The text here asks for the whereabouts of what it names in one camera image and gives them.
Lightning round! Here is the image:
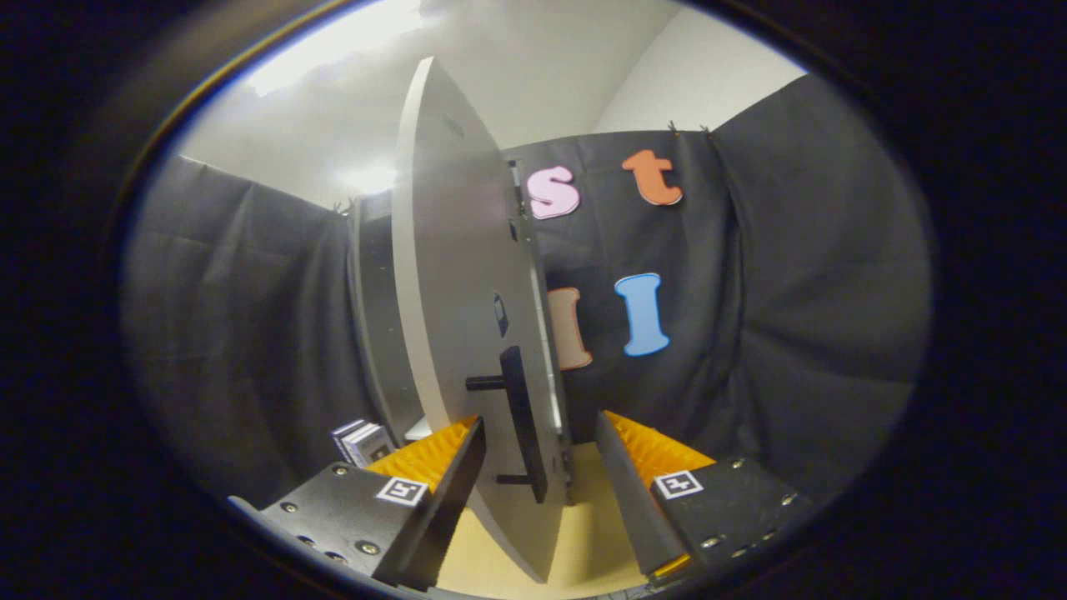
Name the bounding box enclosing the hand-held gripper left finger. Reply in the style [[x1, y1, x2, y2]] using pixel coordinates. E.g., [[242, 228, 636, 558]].
[[227, 415, 487, 593]]

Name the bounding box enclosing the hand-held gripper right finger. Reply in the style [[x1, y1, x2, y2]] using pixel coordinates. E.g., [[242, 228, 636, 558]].
[[594, 410, 814, 584]]

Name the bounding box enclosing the black door handle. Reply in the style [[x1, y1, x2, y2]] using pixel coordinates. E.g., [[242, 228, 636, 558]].
[[465, 346, 551, 505]]

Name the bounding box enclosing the grey shoe cabinet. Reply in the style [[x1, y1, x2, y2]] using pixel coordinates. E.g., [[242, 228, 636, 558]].
[[348, 192, 428, 444]]

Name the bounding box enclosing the white shoe cabinet door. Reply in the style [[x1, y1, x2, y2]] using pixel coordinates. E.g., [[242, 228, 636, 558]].
[[390, 57, 576, 584]]

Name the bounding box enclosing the grey cover book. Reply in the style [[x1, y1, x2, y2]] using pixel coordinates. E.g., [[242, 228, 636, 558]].
[[346, 423, 397, 468]]

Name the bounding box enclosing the dark cover book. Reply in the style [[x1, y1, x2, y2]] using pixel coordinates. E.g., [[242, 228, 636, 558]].
[[329, 419, 368, 463]]

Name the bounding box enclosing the black backdrop cloth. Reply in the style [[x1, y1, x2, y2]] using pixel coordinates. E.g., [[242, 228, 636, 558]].
[[121, 73, 934, 509]]

